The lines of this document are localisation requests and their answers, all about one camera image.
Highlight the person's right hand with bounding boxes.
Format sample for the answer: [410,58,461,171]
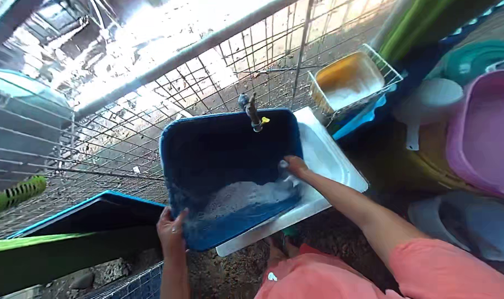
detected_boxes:
[279,155,311,181]

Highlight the person's left hand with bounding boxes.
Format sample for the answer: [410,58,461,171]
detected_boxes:
[157,206,189,251]

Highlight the dark blue rectangular basin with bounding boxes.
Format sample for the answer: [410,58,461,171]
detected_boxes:
[160,108,305,252]

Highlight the person's left forearm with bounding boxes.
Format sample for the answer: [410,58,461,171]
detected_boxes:
[160,248,191,299]

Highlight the person's right forearm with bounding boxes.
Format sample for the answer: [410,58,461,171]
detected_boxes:
[300,169,429,271]

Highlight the white sink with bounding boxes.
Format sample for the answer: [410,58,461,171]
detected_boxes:
[216,106,369,257]

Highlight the black board with blue rim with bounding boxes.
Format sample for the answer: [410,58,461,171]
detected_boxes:
[7,190,167,240]

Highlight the bright blue plastic sheet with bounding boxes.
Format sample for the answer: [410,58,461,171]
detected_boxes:
[332,84,398,141]

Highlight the person's legs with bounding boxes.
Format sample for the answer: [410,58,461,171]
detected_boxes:
[265,235,301,270]

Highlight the orange and white container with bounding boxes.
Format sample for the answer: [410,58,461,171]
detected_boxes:
[311,51,386,114]

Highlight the green cloth-covered panel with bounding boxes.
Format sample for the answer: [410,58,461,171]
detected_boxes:
[0,225,163,299]

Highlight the person's body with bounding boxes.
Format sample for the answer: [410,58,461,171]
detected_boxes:
[254,238,504,299]

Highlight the brownish yellow basin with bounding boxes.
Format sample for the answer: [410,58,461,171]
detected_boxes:
[401,120,491,195]

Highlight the green slotted plastic piece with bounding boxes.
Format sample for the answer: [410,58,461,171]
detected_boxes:
[0,175,47,217]

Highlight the white plastic dipper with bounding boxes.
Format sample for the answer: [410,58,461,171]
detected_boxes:
[395,78,464,151]

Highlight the large light grey tub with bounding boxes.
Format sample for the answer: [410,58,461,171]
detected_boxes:
[0,68,75,192]

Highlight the green fabric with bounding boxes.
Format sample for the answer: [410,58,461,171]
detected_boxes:
[370,0,502,63]

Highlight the translucent plastic tub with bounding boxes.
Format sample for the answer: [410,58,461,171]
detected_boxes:
[408,190,504,262]

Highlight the pink plastic basin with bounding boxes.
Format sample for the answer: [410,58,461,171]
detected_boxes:
[446,70,504,203]

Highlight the teal plastic basin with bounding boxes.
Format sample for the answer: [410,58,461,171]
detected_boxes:
[427,40,504,87]

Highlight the metal faucet with yellow handle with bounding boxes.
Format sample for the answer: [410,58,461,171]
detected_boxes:
[238,92,271,133]

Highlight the blue wire mesh crate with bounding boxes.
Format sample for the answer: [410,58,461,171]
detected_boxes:
[75,261,164,299]

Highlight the wire mesh fence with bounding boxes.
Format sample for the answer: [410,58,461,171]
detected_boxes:
[0,0,396,241]

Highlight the white wire basket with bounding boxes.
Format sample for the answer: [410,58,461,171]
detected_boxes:
[308,43,404,115]

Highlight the grey metal rail pipe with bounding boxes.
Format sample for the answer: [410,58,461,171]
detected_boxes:
[73,0,299,122]

